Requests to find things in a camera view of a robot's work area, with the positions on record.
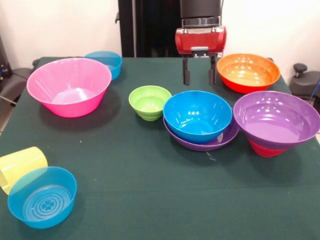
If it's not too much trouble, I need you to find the small green bowl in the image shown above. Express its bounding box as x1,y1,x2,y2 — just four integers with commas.
128,85,173,122

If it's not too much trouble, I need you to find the large pink bowl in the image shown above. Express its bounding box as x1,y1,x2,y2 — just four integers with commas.
26,57,113,119

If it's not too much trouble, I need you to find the translucent yellow cup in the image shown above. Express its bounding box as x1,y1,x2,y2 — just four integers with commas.
0,146,49,196

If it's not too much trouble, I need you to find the black wall cable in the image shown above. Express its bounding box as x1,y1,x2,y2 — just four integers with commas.
219,0,226,26

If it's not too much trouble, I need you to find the orange bowl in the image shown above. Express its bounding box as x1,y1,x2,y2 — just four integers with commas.
216,53,281,95

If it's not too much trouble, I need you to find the small pink-red bowl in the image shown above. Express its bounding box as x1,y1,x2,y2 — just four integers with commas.
247,138,289,159

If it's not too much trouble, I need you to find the black grey chair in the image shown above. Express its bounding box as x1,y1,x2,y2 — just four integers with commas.
0,67,35,106
289,62,320,101

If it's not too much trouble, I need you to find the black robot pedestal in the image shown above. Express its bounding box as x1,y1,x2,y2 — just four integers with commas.
115,0,185,59

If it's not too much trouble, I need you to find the dark green table cloth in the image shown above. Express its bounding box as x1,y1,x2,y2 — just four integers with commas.
0,56,320,240

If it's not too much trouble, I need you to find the blue cable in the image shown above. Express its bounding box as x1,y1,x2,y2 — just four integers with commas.
308,79,320,105

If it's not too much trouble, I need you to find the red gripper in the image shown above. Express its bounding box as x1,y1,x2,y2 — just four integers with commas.
174,25,228,87

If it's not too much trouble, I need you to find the purple bowl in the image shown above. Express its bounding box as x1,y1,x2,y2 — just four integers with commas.
232,90,320,151
163,109,240,153

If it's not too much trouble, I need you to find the translucent blue small bowl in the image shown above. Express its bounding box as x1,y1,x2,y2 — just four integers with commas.
83,50,123,81
7,166,78,230

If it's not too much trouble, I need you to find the black equipment box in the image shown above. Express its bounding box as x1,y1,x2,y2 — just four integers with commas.
0,33,13,87

